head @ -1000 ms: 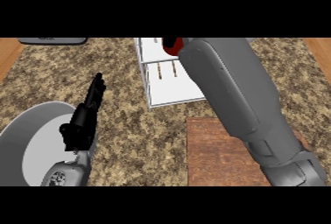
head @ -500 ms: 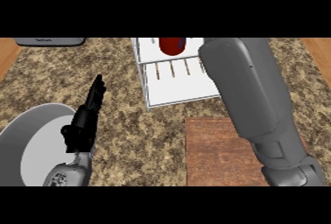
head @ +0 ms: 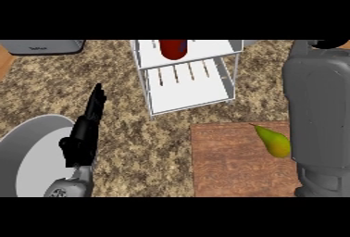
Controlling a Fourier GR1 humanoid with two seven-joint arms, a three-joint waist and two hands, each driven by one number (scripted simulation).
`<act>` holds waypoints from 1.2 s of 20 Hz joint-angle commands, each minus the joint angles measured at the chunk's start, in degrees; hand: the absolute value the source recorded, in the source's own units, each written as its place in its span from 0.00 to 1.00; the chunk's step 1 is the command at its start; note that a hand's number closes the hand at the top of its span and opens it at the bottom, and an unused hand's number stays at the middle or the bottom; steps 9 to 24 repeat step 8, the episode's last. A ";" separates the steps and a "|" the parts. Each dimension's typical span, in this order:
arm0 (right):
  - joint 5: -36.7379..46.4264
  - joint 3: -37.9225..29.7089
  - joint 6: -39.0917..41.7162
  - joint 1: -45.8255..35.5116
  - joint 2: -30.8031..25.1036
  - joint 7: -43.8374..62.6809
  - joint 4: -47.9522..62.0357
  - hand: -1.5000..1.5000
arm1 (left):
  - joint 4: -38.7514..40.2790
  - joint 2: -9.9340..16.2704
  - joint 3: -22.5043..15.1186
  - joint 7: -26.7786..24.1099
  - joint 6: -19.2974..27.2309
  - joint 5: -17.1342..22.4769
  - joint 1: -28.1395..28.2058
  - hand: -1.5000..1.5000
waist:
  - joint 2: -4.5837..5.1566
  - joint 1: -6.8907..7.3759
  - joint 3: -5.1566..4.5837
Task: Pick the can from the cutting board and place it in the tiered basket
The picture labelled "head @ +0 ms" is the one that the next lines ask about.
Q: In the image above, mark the grey round pot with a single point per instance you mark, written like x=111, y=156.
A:
x=34, y=157

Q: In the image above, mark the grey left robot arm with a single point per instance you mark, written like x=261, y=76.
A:
x=71, y=185

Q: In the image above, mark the brown wooden panel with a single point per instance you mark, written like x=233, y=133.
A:
x=4, y=63

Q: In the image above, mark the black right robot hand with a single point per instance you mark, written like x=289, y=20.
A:
x=328, y=43

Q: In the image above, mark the brown wooden cutting board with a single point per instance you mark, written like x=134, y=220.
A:
x=244, y=160

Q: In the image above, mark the red can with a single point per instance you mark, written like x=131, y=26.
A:
x=173, y=48

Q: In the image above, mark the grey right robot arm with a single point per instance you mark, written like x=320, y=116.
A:
x=319, y=117

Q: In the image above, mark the green pear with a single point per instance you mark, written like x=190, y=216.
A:
x=275, y=142

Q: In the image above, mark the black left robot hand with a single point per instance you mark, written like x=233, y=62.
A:
x=84, y=132

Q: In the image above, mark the grey toaster appliance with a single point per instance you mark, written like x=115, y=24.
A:
x=43, y=47

